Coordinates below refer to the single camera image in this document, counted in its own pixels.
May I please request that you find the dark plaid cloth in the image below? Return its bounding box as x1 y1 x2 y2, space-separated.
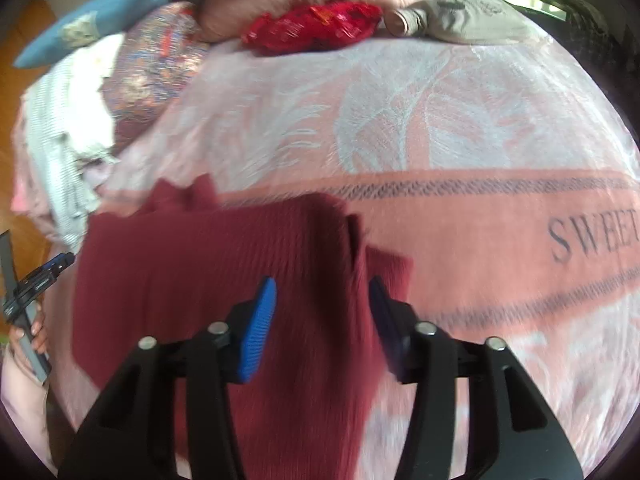
565 0 631 71

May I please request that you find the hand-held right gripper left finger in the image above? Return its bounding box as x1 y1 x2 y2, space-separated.
57 276 278 480

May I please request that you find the paisley patterned pillow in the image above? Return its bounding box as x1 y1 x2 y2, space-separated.
100 1 211 153

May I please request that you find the person's left hand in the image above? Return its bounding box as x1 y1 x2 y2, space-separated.
10 305 49 357

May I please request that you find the pink printed blanket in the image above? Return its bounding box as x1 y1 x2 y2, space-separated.
50 0 640 480

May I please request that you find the red patterned cloth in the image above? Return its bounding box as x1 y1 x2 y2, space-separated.
241 1 385 57

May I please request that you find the light blue striped garment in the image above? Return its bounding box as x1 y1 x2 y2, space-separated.
22 67 108 251

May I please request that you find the beige folded garment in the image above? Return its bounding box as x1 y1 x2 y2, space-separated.
385 0 543 43

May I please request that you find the dark red knit sweater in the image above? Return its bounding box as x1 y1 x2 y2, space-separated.
72 172 416 480

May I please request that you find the blue pillow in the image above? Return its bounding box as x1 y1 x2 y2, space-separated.
12 0 171 68

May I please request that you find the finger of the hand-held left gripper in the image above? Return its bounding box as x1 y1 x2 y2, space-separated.
17 252 76 302

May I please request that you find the person's left forearm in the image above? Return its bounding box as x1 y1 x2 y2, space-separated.
0 347 56 466

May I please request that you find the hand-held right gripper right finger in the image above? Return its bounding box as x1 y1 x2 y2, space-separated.
367 276 583 480

